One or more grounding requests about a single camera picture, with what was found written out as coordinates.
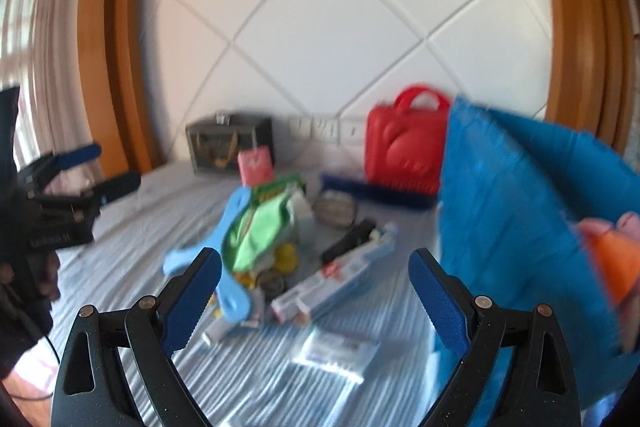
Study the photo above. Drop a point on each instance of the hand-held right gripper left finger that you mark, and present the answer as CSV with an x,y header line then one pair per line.
x,y
192,302

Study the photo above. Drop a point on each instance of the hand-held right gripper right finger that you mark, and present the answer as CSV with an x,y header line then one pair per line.
x,y
440,302

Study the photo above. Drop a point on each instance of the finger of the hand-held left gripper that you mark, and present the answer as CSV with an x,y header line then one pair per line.
x,y
117,185
75,155

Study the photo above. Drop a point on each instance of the blue plastic crate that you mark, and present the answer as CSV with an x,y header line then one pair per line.
x,y
500,207

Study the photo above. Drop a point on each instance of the orange pig plush toy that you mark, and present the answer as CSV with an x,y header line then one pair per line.
x,y
610,262

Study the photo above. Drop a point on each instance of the person's left forearm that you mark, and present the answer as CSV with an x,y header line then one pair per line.
x,y
22,332

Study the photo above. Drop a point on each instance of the person's left hand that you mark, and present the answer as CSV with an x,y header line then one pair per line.
x,y
51,277

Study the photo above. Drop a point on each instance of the light blue plastic hanger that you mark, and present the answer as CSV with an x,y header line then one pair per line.
x,y
220,232

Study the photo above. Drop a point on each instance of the clear tape roll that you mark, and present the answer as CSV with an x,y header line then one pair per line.
x,y
272,282

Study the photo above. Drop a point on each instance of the green cloth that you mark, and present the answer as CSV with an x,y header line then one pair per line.
x,y
255,237

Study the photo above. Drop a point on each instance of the light blue striped bed sheet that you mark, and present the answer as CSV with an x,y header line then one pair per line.
x,y
250,387

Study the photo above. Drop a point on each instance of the pale pink curtain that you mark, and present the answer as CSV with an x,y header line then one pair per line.
x,y
45,57

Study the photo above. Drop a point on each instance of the long toothpaste box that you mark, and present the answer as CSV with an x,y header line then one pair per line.
x,y
340,277

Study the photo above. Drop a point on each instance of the black stapler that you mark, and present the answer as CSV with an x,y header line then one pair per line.
x,y
350,241

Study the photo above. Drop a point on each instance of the white blue flat packet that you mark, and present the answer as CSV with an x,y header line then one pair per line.
x,y
335,352

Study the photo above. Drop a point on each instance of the dark blue brush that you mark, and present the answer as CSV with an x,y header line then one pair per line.
x,y
375,194

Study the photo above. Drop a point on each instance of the grey mesh oval pouch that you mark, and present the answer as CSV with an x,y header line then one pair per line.
x,y
336,211

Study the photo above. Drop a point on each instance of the green yellow packet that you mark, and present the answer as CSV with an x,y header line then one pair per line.
x,y
277,191

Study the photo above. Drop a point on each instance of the small pink box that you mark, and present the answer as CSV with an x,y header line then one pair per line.
x,y
256,166

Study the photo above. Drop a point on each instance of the small white carton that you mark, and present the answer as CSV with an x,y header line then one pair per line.
x,y
301,209

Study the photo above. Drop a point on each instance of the red plastic carry case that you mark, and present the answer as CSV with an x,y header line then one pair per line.
x,y
400,147

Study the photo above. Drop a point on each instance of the white padded headboard panel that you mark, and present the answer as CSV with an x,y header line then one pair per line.
x,y
350,17

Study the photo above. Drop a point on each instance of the wooden headboard frame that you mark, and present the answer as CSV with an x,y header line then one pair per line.
x,y
115,57

